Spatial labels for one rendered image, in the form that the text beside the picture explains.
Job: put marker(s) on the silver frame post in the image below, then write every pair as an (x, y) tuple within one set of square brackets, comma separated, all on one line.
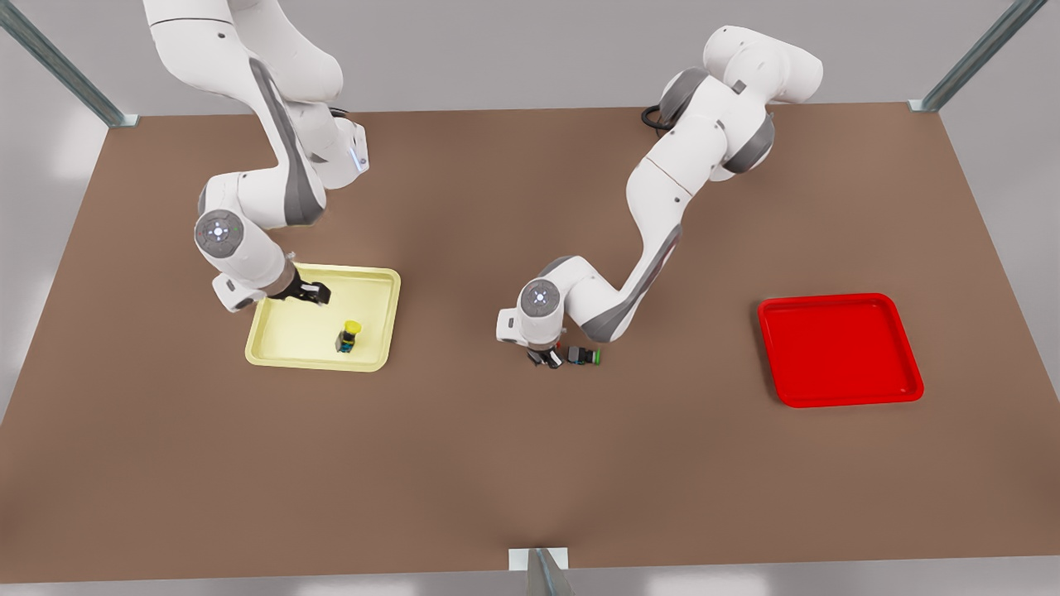
[(977, 56), (540, 571), (66, 70)]

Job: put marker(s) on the green button switch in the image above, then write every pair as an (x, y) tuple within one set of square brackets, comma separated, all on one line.
[(583, 357)]

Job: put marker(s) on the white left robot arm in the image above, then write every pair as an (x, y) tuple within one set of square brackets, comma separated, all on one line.
[(662, 190)]

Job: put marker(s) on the pale yellow tray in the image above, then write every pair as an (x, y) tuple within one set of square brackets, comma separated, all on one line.
[(315, 331)]

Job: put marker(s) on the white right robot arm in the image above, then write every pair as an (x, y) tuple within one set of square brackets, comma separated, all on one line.
[(257, 178)]

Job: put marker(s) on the red tray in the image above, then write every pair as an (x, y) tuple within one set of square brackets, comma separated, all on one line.
[(838, 349)]

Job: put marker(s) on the yellow button switch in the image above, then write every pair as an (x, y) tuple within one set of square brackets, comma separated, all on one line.
[(349, 336)]

